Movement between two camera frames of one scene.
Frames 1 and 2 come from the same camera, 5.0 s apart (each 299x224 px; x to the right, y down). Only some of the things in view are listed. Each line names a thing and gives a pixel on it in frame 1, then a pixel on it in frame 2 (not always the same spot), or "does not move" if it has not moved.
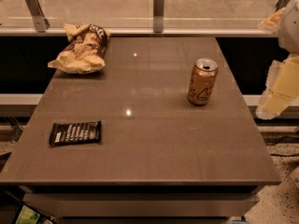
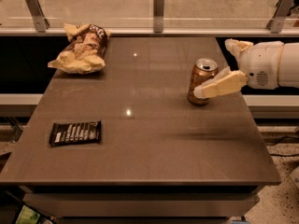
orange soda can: (203, 80) does not move
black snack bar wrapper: (75, 133) does not move
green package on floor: (27, 216) does not move
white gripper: (290, 28) → (263, 63)
